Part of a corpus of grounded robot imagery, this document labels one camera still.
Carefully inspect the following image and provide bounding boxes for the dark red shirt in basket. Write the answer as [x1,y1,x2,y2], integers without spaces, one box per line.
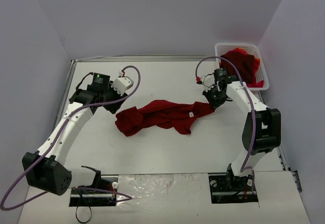
[221,48,256,86]

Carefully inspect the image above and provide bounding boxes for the white plastic basket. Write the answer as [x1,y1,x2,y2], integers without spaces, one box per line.
[214,42,270,94]

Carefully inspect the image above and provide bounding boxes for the thin black cable loop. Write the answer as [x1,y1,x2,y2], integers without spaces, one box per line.
[76,203,92,222]

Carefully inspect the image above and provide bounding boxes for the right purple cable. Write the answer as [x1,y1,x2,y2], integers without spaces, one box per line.
[195,56,256,197]

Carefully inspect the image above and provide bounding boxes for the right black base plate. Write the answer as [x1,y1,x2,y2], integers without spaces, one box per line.
[208,173,258,204]

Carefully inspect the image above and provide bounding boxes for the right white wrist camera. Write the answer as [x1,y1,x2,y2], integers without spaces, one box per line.
[202,79,218,95]

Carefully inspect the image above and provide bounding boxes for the orange shirt in basket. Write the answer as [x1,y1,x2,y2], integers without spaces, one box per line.
[234,47,265,88]

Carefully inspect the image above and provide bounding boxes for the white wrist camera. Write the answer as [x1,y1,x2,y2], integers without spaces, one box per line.
[112,76,134,95]
[202,79,218,95]

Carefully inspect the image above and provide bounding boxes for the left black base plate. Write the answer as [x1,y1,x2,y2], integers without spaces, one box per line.
[69,175,118,207]

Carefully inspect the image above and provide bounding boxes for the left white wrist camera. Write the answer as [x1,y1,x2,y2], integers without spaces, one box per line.
[112,76,134,95]

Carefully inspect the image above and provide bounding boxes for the red t shirt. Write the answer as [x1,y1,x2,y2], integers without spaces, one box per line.
[115,100,215,137]

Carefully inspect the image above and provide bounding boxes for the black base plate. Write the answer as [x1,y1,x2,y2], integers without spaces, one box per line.
[69,175,118,207]
[208,173,258,204]

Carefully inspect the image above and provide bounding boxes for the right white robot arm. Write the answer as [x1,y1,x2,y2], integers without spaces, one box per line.
[203,68,281,190]

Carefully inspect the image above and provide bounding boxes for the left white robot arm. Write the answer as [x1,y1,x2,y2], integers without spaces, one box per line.
[22,73,134,196]

